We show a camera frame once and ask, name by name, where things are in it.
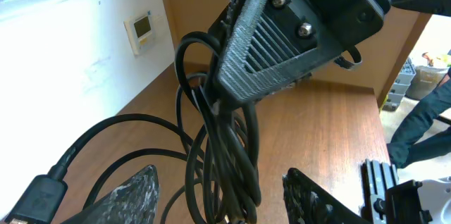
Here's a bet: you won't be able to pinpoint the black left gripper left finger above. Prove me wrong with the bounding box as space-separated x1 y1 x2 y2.
63 165 160 224

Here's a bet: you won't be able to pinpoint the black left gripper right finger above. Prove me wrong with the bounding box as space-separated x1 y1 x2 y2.
283 168 370 224

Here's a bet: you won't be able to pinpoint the grey stacked storage bins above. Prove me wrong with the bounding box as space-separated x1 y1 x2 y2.
382 58 416 111

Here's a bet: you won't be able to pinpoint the white wall thermostat panel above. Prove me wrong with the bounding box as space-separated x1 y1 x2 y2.
124 11 155 56

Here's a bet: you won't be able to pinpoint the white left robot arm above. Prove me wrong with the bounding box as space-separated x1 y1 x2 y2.
67 160 450 223

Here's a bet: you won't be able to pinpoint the person in dark trousers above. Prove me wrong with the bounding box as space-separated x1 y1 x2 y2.
387 75 450 168

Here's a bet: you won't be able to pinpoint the thick black cable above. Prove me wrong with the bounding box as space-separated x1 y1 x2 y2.
0 30 264 224

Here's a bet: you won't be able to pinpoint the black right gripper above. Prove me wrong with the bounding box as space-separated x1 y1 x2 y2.
215 0 391 106

